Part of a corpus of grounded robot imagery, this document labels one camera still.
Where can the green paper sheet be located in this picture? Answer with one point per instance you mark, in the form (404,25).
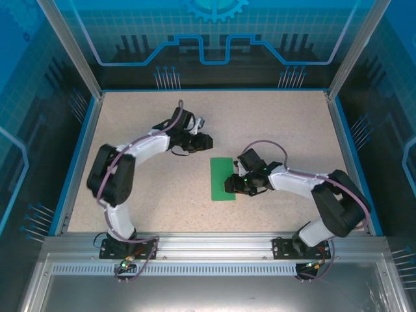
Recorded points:
(219,175)

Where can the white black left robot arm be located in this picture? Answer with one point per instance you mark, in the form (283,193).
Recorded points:
(110,175)

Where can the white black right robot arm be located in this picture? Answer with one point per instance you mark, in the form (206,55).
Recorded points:
(338,208)

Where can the grey metal sheet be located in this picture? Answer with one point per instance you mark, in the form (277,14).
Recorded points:
(195,292)

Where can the blue table edge strip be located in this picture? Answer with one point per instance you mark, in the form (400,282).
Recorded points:
(351,148)
(80,146)

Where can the blue printed gear panel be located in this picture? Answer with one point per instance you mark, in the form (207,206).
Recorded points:
(208,32)

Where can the blue printed side panel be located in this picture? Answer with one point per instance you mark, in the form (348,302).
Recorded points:
(390,97)
(26,97)

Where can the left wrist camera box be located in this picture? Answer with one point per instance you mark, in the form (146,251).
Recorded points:
(197,125)

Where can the aluminium mounting rail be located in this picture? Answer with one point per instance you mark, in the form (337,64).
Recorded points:
(211,247)

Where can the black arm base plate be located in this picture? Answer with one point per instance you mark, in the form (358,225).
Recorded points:
(282,248)
(110,250)

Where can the aluminium frame post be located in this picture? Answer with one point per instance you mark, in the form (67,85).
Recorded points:
(75,52)
(355,52)

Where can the aluminium front frame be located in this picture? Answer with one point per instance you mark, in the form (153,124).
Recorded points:
(42,282)

